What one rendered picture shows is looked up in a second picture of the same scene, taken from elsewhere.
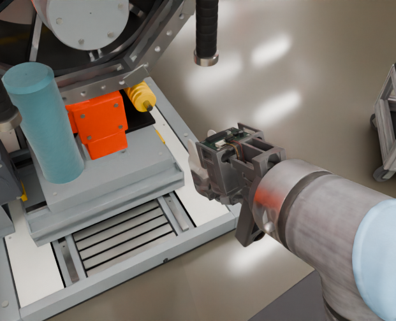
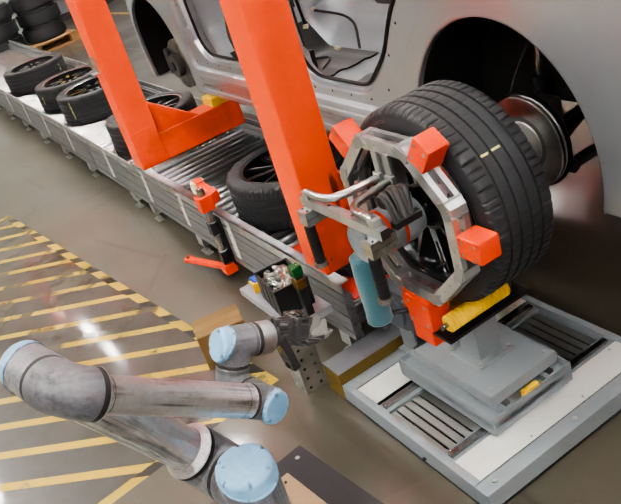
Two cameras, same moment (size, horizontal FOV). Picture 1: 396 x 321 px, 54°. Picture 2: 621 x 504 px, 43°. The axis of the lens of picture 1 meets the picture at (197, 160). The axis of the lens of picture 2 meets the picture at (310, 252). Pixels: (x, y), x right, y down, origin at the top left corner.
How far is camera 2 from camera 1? 2.12 m
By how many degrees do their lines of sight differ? 72
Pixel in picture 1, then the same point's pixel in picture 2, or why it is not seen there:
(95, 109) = (414, 301)
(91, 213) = (429, 382)
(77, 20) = (356, 244)
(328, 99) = not seen: outside the picture
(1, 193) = (400, 319)
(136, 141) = (501, 369)
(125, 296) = (390, 448)
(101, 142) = (419, 327)
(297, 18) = not seen: outside the picture
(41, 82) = (356, 261)
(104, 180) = (447, 368)
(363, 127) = not seen: outside the picture
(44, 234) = (404, 367)
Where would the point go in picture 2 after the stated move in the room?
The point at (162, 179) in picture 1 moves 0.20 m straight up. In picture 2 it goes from (476, 408) to (465, 361)
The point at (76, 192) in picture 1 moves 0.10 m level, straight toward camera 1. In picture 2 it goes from (429, 358) to (407, 373)
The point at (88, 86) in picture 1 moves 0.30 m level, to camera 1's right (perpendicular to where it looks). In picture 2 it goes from (412, 284) to (432, 338)
